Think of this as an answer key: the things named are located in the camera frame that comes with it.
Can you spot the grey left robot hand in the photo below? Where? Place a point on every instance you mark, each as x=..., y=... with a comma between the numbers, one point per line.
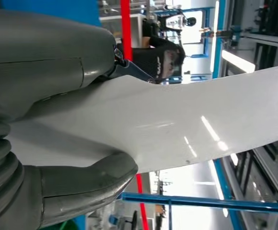
x=45, y=57

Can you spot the red barrier belt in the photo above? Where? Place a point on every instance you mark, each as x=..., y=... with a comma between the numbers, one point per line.
x=126, y=31

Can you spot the person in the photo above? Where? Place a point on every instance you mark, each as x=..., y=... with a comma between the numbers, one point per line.
x=158, y=60

